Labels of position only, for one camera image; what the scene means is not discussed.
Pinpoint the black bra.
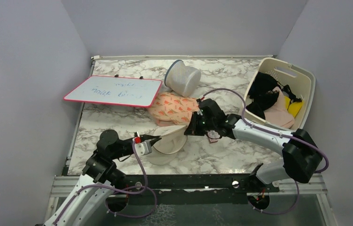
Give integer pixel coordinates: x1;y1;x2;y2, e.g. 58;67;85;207
246;90;280;120

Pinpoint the white cylindrical mesh laundry bag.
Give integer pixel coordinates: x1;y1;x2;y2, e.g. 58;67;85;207
164;60;201;97

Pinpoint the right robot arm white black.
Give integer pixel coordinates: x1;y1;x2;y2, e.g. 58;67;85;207
184;99;324;192

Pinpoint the pink framed whiteboard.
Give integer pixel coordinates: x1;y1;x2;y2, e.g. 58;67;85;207
63;76;163;108

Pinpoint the black garment in basket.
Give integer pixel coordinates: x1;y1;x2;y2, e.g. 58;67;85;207
248;72;303;103

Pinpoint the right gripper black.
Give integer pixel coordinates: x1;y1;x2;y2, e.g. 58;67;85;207
184;112;216;137

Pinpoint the small red white card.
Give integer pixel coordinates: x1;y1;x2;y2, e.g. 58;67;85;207
207;130;221;143

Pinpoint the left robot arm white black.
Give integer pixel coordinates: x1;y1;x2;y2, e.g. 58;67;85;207
44;129;161;226

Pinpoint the orange tulip print laundry bag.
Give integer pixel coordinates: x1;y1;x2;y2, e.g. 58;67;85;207
148;92;198;127

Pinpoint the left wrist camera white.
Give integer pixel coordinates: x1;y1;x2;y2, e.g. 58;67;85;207
132;132;153;157

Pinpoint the cream plastic laundry basket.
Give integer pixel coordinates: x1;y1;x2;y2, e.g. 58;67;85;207
240;57;316;130

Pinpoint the yellow garment in basket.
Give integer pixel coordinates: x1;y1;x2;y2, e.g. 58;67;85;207
284;96;304;118

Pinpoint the pink garment in basket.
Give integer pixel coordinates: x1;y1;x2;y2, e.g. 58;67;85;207
264;87;295;129

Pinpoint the black mounting rail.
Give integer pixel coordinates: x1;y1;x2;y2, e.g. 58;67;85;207
107;173;279;205

